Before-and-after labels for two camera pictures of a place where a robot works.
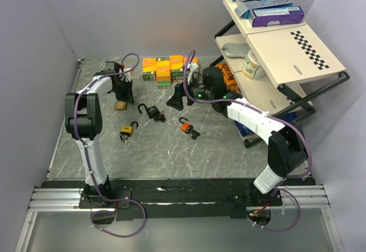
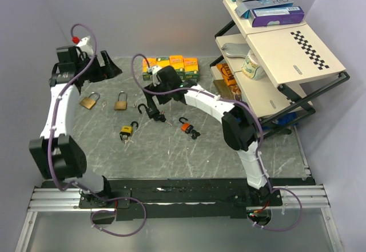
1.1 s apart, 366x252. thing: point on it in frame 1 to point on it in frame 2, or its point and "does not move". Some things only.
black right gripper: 176,101 to 151,103
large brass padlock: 120,106 does not move
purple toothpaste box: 275,16 does not move
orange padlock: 187,128 does not move
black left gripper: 128,96 to 110,70
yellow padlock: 126,132 does not move
